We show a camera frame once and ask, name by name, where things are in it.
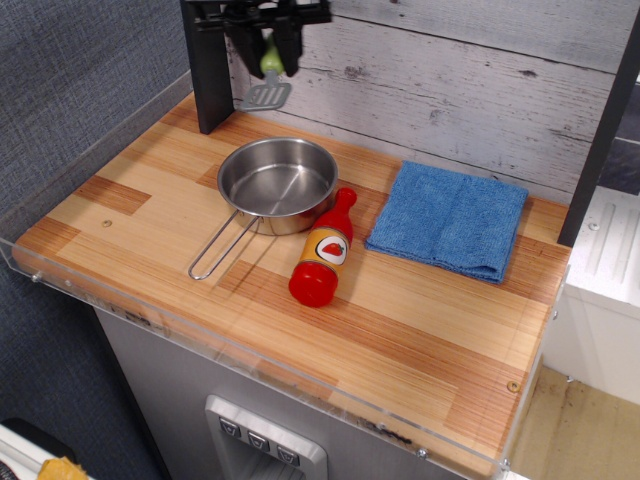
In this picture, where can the silver dispenser button panel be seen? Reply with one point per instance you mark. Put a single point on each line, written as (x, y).
(250, 446)

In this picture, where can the blue folded cloth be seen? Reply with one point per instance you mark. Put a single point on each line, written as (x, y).
(462, 223)

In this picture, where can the black right frame post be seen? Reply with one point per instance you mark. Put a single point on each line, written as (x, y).
(609, 123)

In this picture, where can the white toy sink unit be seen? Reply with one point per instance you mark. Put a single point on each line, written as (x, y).
(594, 334)

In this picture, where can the black frame post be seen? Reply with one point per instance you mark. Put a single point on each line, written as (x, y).
(609, 123)
(208, 63)

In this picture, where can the stainless steel pan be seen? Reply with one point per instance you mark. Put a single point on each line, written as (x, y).
(275, 186)

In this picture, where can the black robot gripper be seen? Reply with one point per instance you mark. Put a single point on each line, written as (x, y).
(244, 20)

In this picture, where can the clear acrylic table guard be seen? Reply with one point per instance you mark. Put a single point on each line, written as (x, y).
(440, 364)

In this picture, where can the grey toy fridge cabinet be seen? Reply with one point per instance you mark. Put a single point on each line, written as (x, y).
(171, 382)

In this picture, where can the black left frame post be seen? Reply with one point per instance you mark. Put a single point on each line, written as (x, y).
(208, 63)

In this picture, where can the green handled grey spatula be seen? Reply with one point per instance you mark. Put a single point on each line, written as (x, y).
(273, 93)

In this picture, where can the yellow object bottom left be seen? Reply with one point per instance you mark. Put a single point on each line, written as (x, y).
(61, 469)

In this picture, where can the red toy ketchup bottle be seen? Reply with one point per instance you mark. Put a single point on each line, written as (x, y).
(315, 278)

